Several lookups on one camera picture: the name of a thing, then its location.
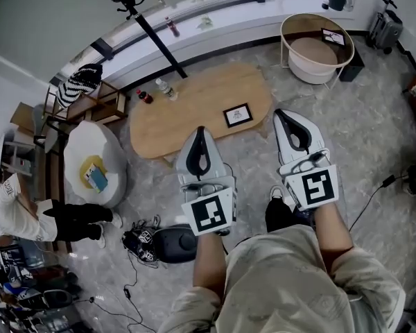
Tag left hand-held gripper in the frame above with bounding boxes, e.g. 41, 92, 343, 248
175, 126, 238, 237

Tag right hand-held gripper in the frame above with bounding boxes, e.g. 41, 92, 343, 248
272, 108, 341, 212

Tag black framed picture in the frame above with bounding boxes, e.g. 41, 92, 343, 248
223, 103, 254, 128

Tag person's right forearm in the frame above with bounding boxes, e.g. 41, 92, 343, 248
311, 205, 355, 280

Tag person's left forearm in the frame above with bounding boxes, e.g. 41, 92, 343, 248
193, 232, 228, 300

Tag wooden coffee table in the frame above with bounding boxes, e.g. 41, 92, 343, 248
129, 62, 274, 168

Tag person's black trousers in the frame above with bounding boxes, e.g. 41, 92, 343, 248
264, 195, 316, 234

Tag round beige pouf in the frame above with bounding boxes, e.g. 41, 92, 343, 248
286, 37, 338, 85

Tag clear water bottle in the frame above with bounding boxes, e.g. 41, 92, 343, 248
155, 78, 179, 102

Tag dark grey floor pod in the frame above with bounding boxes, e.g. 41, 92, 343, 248
155, 223, 200, 265

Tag dark cola bottle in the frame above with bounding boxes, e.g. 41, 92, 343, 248
135, 89, 155, 105

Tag white egg-shaped pouf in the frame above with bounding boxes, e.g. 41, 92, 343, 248
62, 119, 129, 210

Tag wooden armchair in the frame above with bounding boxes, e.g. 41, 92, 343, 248
42, 79, 130, 125

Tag blue book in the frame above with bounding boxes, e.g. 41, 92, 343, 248
89, 166, 110, 193

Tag white yellow book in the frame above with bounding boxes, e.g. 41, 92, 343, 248
82, 162, 98, 184

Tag round beige side table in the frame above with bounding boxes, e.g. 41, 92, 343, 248
279, 12, 355, 92

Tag black coat rack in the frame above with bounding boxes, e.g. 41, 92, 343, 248
78, 0, 189, 80

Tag long white window ledge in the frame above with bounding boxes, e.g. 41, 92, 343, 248
49, 0, 355, 95

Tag red drink bottle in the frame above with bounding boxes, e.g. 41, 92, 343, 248
164, 15, 182, 38

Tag silver scooter suitcase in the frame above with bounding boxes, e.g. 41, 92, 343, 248
365, 0, 406, 56

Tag person's beige shirt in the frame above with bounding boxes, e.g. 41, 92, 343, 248
155, 223, 407, 333

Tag small green plant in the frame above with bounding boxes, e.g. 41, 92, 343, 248
196, 13, 214, 31

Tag white shelf unit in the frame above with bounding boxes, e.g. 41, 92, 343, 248
0, 130, 35, 180

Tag brown cardboard box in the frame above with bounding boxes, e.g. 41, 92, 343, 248
10, 101, 40, 135

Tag grey black spare device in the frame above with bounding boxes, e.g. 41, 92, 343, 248
17, 286, 74, 311

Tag black floor cable with adapter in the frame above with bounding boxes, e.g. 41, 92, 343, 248
347, 173, 409, 232
74, 260, 157, 327

